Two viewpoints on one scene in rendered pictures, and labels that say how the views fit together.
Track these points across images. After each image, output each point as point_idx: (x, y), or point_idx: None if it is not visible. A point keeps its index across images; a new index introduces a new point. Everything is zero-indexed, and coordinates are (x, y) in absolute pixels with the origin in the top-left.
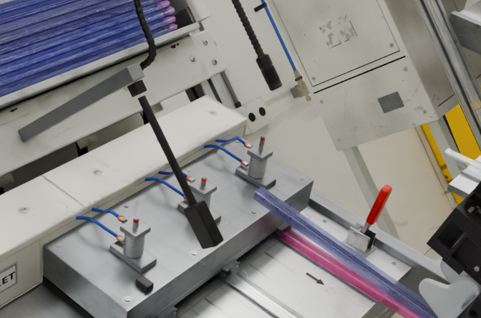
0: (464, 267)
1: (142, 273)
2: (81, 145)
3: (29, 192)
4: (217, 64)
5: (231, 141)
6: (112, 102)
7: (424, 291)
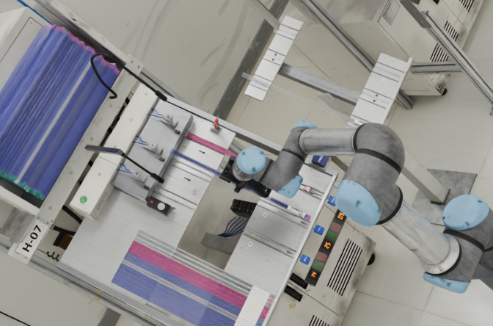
0: (229, 182)
1: (144, 183)
2: None
3: (97, 165)
4: (140, 67)
5: (157, 103)
6: (108, 114)
7: (224, 181)
